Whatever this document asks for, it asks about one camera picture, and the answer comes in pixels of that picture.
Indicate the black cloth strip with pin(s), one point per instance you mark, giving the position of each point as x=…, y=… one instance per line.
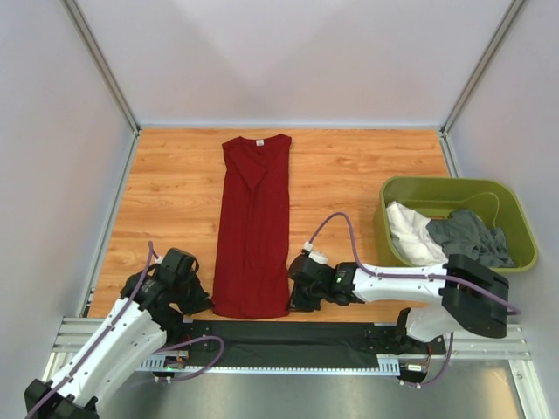
x=293, y=344

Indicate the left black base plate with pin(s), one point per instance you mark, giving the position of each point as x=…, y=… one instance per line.
x=199, y=337

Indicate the right aluminium frame post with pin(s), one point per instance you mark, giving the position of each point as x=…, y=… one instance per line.
x=487, y=57

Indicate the red t-shirt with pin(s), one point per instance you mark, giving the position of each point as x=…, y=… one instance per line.
x=250, y=279

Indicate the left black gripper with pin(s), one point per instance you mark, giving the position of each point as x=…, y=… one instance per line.
x=201, y=300

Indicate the aluminium mounting rail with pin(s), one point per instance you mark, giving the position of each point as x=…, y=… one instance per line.
x=75, y=332

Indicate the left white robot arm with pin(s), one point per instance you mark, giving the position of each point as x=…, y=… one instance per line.
x=147, y=318

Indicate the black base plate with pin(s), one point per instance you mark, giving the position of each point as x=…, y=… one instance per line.
x=385, y=340
x=199, y=337

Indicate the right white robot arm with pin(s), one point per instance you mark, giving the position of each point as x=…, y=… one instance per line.
x=458, y=295

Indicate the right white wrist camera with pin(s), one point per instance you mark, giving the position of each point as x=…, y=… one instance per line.
x=317, y=256

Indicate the left aluminium frame post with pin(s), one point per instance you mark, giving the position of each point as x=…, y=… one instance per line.
x=85, y=32

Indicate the white t-shirt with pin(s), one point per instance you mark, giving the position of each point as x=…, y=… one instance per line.
x=409, y=235

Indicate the green plastic bin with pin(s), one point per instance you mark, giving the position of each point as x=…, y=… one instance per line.
x=436, y=197

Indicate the aluminium frame post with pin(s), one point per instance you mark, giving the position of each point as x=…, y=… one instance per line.
x=85, y=32
x=487, y=57

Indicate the grey t-shirt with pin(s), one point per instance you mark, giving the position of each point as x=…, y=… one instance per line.
x=464, y=233

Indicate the slotted cable duct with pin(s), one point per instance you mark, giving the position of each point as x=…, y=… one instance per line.
x=386, y=367

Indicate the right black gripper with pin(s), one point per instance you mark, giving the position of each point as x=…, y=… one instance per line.
x=298, y=303

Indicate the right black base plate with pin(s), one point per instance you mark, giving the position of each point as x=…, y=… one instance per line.
x=385, y=340

